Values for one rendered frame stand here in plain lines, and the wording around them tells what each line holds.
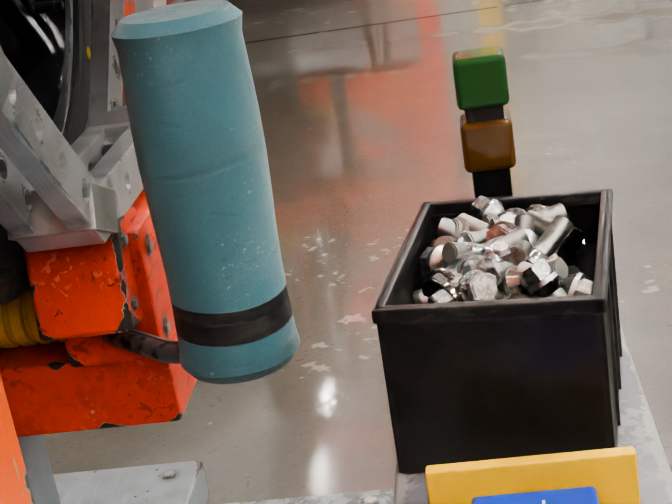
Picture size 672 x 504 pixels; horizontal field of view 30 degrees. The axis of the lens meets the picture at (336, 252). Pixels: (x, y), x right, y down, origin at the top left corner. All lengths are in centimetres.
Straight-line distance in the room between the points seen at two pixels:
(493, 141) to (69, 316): 35
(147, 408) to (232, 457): 78
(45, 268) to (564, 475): 44
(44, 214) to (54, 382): 19
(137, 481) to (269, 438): 53
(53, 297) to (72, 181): 13
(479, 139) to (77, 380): 38
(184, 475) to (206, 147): 57
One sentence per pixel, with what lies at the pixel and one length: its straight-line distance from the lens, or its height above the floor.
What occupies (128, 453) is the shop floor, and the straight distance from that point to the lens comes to 190.
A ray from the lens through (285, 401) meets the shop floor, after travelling 195.
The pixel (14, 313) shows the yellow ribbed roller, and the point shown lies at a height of 50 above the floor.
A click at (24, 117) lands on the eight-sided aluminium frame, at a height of 70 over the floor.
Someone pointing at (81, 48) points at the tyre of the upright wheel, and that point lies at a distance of 123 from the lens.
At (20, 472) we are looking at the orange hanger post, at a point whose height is 61.
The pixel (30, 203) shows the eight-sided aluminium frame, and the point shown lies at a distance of 92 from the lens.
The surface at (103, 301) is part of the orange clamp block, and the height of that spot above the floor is 53.
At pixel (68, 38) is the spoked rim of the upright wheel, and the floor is 69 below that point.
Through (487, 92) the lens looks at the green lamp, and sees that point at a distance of 96.
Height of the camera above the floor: 86
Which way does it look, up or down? 20 degrees down
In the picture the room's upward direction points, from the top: 9 degrees counter-clockwise
